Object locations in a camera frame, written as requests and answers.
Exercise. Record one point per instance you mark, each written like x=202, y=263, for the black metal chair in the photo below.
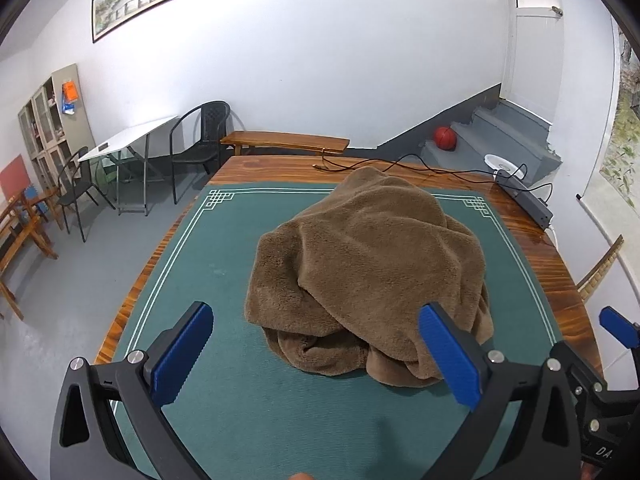
x=75, y=180

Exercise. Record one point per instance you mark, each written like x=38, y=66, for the orange packet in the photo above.
x=70, y=91

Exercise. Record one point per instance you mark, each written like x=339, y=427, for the brown fleece sweater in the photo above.
x=360, y=260

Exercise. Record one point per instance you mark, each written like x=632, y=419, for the hanging wall scroll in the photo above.
x=620, y=135

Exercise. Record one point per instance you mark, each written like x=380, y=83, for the grey sofa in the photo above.
x=500, y=130

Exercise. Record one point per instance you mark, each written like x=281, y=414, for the wooden chair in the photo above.
x=25, y=230

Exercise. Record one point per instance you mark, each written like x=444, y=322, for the red board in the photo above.
x=12, y=180

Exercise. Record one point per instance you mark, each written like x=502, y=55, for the white round device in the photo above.
x=502, y=162

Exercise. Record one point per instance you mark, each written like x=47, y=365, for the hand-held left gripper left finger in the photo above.
x=182, y=355

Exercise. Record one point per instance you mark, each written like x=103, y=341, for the white door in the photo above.
x=535, y=60

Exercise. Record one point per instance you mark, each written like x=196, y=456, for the wooden bench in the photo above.
x=285, y=140

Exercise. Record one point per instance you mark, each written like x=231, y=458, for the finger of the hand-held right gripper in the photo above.
x=617, y=325
x=585, y=367

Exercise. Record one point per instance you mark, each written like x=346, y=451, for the red basketball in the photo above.
x=445, y=138

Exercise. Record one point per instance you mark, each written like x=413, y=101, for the white folding table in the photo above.
x=135, y=132

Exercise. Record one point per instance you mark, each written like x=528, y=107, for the black power strip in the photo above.
x=525, y=197

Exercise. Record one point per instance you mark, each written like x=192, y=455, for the blue packet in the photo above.
x=67, y=107

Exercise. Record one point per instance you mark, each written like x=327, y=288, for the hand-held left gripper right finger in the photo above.
x=450, y=360

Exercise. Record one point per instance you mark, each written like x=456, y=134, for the green table mat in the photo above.
x=210, y=270

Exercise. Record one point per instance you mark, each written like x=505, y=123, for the beige glass-door cabinet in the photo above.
x=50, y=110

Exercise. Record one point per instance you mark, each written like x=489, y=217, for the black mesh-back chair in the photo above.
x=212, y=120

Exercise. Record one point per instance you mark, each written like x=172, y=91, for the wooden stick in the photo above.
x=600, y=270

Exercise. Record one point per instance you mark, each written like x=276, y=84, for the blue seat chair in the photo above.
x=31, y=194

